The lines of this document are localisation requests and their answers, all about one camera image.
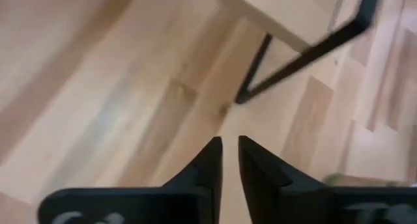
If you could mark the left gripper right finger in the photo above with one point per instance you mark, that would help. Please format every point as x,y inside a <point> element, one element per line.
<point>267,191</point>

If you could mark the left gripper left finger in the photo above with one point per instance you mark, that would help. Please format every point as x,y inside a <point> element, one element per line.
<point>202,185</point>

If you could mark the wooden shelf with black frame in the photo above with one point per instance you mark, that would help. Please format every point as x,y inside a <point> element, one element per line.
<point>293,12</point>

